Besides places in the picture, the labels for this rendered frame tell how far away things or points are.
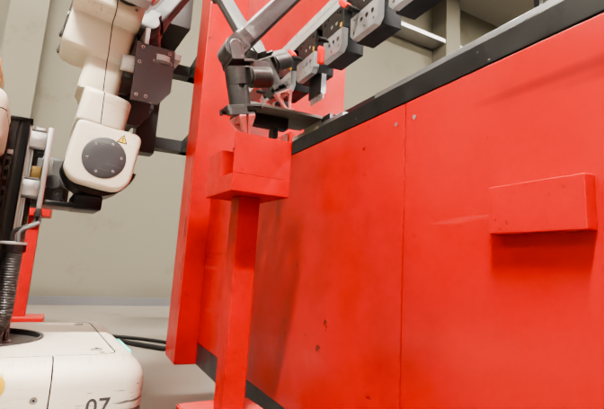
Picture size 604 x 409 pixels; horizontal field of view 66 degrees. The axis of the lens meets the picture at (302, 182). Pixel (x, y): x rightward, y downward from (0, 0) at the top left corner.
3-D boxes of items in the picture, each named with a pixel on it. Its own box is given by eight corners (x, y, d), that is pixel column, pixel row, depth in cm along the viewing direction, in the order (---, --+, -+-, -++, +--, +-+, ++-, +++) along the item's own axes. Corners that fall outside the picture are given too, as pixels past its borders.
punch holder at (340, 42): (319, 66, 161) (322, 22, 164) (341, 71, 164) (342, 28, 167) (341, 48, 147) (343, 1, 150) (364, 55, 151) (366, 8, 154)
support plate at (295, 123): (234, 118, 165) (234, 115, 165) (300, 130, 176) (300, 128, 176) (250, 103, 149) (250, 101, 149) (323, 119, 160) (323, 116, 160)
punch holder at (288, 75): (276, 99, 197) (279, 63, 199) (294, 103, 200) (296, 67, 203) (290, 88, 183) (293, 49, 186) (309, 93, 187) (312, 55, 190)
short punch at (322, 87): (307, 105, 174) (309, 82, 176) (313, 107, 175) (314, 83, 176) (320, 98, 165) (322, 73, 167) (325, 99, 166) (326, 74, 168)
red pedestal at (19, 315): (-9, 335, 262) (16, 191, 276) (41, 334, 272) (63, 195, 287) (-15, 341, 244) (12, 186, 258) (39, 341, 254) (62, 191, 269)
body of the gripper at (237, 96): (264, 111, 122) (260, 83, 123) (228, 111, 117) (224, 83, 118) (253, 116, 128) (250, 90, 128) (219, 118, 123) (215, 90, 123)
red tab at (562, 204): (488, 234, 69) (487, 187, 70) (498, 235, 69) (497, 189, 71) (587, 229, 55) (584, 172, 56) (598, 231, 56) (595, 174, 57)
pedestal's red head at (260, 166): (205, 198, 130) (211, 136, 134) (257, 204, 138) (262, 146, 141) (231, 190, 113) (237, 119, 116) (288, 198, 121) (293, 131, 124)
